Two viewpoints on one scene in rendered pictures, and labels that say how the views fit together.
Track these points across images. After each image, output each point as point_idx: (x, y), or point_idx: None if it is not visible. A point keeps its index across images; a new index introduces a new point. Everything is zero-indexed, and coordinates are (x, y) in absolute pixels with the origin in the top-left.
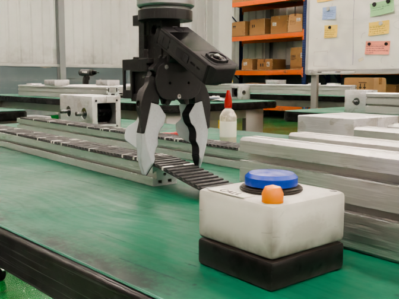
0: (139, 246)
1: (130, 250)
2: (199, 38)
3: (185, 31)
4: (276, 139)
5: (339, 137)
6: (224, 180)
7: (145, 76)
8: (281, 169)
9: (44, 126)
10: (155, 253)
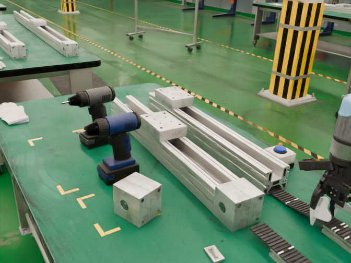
0: (310, 176)
1: (311, 175)
2: (320, 160)
3: (329, 159)
4: (278, 160)
5: (257, 162)
6: (294, 207)
7: None
8: (278, 148)
9: None
10: (304, 172)
